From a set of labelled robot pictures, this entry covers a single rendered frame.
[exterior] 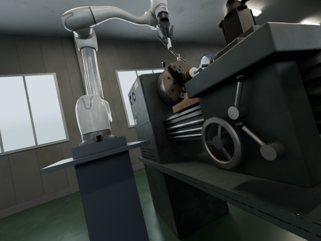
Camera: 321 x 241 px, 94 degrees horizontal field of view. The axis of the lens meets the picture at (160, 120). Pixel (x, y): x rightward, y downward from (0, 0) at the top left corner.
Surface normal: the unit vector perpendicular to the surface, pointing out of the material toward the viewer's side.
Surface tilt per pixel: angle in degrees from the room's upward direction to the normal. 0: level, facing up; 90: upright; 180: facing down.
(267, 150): 90
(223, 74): 90
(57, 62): 90
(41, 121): 90
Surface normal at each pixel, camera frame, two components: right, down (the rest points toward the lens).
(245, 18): 0.34, -0.15
